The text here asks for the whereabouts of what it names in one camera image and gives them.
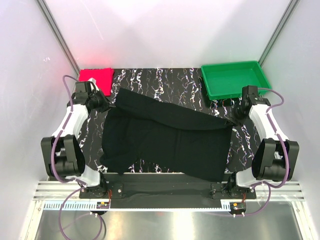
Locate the black t shirt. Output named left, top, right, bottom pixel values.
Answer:
left=100, top=88, right=233, bottom=182

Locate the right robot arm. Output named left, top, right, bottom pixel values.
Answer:
left=224, top=96, right=300, bottom=199

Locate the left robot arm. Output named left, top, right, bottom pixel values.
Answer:
left=40, top=90, right=110, bottom=198

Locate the folded red t shirt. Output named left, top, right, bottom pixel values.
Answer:
left=78, top=68, right=115, bottom=97

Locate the green plastic bin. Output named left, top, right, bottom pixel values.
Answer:
left=200, top=60, right=271, bottom=101

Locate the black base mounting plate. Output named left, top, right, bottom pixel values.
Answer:
left=79, top=173, right=257, bottom=211

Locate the shiny steel front plate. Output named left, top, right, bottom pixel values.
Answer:
left=33, top=208, right=305, bottom=240

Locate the aluminium front rail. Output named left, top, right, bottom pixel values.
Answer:
left=32, top=181, right=305, bottom=202

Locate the white slotted cable duct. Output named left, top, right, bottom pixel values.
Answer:
left=43, top=201, right=232, bottom=213

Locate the aluminium frame post left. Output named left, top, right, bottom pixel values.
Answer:
left=35, top=0, right=80, bottom=75

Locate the aluminium frame post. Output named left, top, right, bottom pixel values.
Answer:
left=258, top=0, right=300, bottom=67
left=35, top=0, right=80, bottom=75

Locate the aluminium frame post right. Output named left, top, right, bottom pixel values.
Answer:
left=258, top=0, right=300, bottom=67

